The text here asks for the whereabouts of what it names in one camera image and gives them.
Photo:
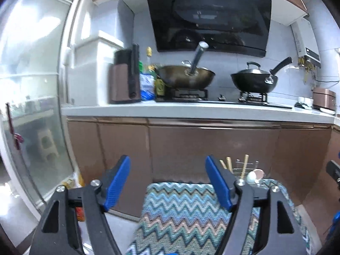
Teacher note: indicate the black gas stove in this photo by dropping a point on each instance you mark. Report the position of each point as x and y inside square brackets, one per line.
[220, 99]

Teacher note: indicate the brown kitchen base cabinet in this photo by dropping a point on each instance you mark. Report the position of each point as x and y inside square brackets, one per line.
[186, 151]

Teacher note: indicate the red label bottle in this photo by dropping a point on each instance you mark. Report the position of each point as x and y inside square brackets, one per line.
[80, 213]

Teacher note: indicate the green cap bottle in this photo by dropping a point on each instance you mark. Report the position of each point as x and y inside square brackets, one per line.
[140, 66]

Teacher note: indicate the blue and white bag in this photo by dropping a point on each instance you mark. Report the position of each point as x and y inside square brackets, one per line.
[147, 86]

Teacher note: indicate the white ceramic spoon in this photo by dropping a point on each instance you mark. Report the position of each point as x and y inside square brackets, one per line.
[251, 177]

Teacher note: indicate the white boxy cabinet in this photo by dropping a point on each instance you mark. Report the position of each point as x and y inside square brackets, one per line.
[93, 69]

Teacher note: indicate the dark pan lid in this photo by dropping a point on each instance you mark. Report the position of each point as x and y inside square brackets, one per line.
[252, 71]

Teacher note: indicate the red door ornament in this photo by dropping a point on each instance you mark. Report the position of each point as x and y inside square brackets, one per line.
[14, 135]

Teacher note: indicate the zigzag patterned mat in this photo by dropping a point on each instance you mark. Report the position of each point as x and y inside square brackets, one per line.
[180, 212]

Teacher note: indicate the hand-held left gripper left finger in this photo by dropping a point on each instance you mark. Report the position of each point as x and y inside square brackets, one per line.
[118, 180]

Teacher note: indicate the grey cutting board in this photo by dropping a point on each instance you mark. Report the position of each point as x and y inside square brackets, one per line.
[125, 24]

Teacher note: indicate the white water heater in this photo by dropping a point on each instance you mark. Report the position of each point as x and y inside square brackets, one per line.
[305, 42]

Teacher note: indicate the yellow cap oil bottle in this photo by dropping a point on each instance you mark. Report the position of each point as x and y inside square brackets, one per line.
[149, 57]

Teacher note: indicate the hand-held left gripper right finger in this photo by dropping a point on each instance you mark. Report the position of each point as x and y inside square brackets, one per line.
[216, 183]

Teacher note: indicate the brown and black knife block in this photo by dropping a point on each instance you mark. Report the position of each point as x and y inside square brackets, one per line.
[123, 82]

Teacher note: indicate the brown rice cooker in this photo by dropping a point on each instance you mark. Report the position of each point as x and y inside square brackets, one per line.
[323, 98]

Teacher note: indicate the black range hood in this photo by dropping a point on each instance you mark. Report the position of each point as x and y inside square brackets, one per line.
[212, 18]

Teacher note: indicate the glass sliding door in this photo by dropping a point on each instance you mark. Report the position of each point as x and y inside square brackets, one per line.
[32, 71]

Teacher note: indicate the plastic stool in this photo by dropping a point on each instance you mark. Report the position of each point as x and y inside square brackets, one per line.
[47, 146]

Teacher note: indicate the white bowl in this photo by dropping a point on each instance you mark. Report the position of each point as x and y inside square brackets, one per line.
[305, 102]

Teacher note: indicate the wooden chopstick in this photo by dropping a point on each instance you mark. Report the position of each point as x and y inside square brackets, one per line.
[245, 164]
[223, 164]
[229, 164]

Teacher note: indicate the white kitchen countertop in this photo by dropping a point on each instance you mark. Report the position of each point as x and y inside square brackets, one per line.
[159, 110]

